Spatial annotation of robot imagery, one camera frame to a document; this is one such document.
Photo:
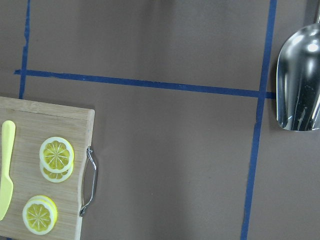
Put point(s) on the top stacked lemon slice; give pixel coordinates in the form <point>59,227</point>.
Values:
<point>56,154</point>

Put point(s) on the stacked lemon slice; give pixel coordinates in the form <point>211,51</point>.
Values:
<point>56,177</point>
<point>56,154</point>

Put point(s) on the lower stacked lemon slice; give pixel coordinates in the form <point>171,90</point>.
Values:
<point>56,177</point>

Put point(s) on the bamboo cutting board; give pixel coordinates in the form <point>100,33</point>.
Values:
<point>35,122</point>

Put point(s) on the metal scoop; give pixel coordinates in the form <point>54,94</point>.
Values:
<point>298,80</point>

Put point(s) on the yellow plastic knife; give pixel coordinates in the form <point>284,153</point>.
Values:
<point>8,131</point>

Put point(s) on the lemon slice near knife tip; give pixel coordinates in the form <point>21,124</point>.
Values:
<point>40,215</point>

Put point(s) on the metal cutting board handle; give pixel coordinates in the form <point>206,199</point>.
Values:
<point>89,159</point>

